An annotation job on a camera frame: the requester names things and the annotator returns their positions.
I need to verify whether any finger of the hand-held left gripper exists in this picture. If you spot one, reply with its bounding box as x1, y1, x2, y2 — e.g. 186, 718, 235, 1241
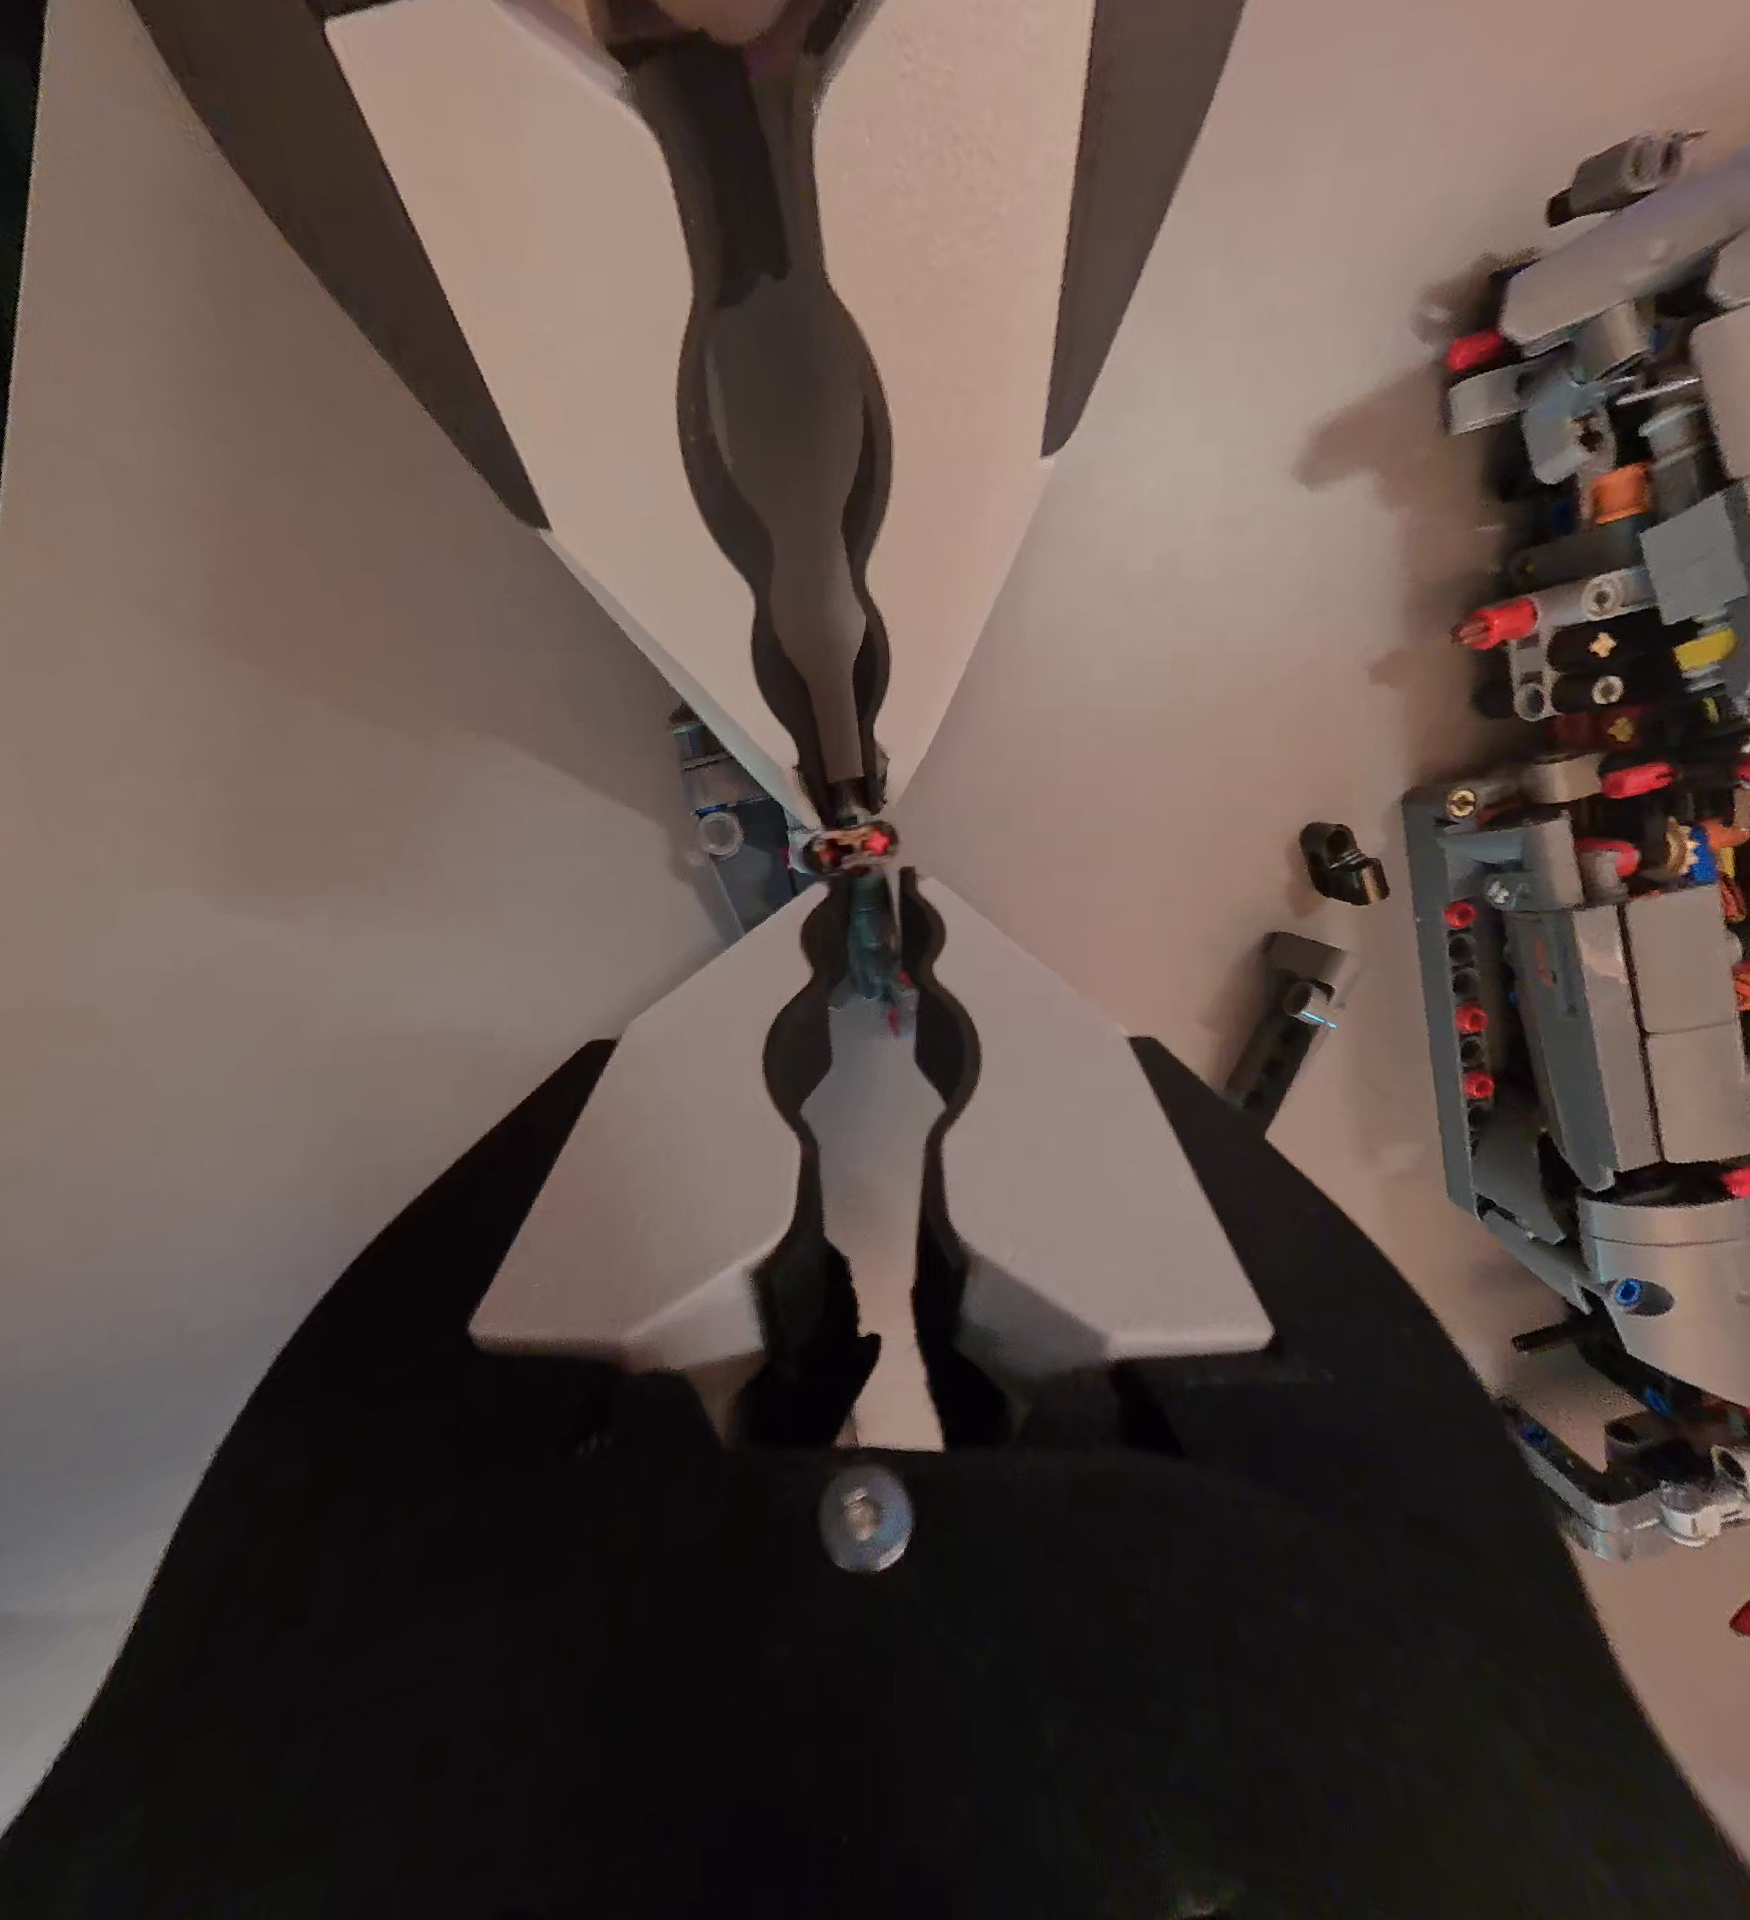
324, 0, 835, 833
811, 0, 1102, 830

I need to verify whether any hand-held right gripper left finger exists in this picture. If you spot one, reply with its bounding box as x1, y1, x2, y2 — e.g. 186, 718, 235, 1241
468, 884, 881, 1445

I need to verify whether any large grey lego vehicle model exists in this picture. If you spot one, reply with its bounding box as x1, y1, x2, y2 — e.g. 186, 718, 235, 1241
1399, 113, 1750, 1648

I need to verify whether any small black lego connector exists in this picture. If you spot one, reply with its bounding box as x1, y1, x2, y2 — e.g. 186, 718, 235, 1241
1293, 819, 1396, 913

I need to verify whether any long dark grey lego beam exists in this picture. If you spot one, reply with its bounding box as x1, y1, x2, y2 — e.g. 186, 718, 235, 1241
1217, 930, 1368, 1116

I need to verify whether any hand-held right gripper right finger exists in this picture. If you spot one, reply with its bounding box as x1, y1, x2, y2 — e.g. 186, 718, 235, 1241
893, 870, 1278, 1445

